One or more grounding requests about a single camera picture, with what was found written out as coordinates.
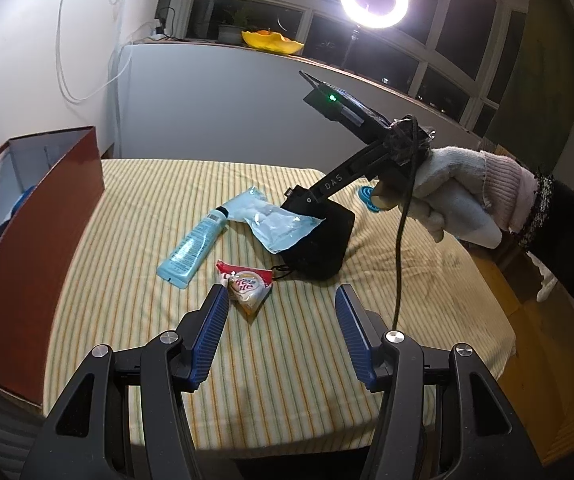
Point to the blue fleece towel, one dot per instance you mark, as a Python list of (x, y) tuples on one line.
[(23, 202)]

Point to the light blue tube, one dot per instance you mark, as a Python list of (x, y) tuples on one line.
[(192, 250)]

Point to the yellow fruit bowl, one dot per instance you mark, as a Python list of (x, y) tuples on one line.
[(272, 45)]

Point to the white framed window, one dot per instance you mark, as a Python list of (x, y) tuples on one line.
[(417, 60)]

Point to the black tripod stand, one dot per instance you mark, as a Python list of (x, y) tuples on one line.
[(352, 47)]

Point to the red white snack packet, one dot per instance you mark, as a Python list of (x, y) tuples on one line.
[(247, 290)]

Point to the blue collapsible funnel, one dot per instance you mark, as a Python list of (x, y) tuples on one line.
[(366, 197)]

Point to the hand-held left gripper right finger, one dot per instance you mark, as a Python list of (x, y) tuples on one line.
[(354, 340)]

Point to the white power strip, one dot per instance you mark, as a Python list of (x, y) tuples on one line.
[(158, 32)]

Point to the potted plant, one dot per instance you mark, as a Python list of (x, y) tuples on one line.
[(232, 30)]

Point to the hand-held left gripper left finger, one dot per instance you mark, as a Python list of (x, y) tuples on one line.
[(212, 335)]

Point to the person's right hand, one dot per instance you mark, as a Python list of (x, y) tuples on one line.
[(462, 190)]

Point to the dark red cardboard box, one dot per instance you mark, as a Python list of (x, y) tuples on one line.
[(32, 270)]

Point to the clear cotton ball packet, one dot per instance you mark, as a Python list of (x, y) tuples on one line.
[(277, 227)]

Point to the green curtain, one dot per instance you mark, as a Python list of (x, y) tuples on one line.
[(532, 60)]

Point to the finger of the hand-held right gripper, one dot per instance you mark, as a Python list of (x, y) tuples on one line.
[(303, 200)]

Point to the striped yellow tablecloth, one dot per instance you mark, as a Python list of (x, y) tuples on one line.
[(292, 410)]

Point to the black fabric pouch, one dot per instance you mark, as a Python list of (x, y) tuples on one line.
[(322, 250)]

